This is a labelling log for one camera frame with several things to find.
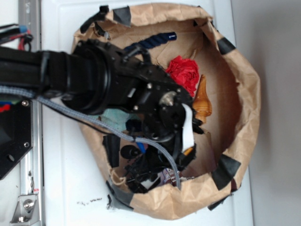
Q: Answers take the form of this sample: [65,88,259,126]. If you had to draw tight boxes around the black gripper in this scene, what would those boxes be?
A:
[109,46,203,193]

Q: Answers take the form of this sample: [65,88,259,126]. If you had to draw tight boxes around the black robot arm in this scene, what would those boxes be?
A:
[0,40,202,193]

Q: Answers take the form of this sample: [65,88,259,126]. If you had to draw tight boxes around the tan conch seashell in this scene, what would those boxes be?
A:
[193,74,212,124]

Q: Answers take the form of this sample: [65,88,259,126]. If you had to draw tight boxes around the teal knitted cloth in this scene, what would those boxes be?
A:
[99,109,130,131]

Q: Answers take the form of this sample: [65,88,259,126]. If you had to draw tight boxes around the red paper flower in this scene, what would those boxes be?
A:
[166,56,200,97]

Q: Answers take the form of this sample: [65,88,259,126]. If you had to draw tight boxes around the brown paper bag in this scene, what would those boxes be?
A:
[74,3,261,220]

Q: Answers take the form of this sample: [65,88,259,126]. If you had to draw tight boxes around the dark blue rope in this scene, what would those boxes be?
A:
[123,31,177,52]

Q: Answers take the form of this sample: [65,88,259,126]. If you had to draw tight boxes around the aluminium frame rail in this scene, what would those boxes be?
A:
[18,0,45,226]

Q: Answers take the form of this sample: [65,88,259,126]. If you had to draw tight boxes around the black mount plate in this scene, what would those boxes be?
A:
[0,99,32,180]

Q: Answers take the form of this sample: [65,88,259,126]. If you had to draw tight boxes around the metal corner bracket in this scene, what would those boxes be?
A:
[9,194,40,226]

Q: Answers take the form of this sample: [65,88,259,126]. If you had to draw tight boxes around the red and black wires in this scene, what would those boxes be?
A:
[0,23,34,51]

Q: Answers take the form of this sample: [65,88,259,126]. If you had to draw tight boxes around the grey braided cable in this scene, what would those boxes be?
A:
[0,85,182,190]

